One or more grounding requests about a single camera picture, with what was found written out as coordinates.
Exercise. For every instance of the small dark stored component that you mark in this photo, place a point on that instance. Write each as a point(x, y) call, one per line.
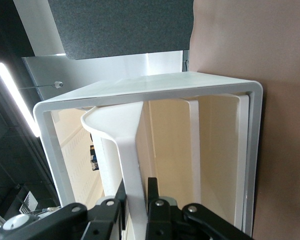
point(94, 157)

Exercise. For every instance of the long ceiling light strip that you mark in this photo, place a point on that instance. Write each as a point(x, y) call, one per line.
point(15, 100)

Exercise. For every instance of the small white security camera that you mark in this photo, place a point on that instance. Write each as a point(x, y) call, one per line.
point(58, 84)

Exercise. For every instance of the dark grey partition panel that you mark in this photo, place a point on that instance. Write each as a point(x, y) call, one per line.
point(120, 25)

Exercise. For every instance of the white pillar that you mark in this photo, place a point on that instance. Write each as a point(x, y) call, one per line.
point(40, 25)

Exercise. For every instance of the brown paper table cover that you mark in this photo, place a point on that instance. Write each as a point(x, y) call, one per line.
point(285, 125)

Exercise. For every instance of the white drawer cabinet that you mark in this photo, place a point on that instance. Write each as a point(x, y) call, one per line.
point(165, 86)

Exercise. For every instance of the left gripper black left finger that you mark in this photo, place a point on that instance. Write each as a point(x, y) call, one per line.
point(105, 220)

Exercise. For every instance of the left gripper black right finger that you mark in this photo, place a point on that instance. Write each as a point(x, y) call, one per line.
point(160, 220)

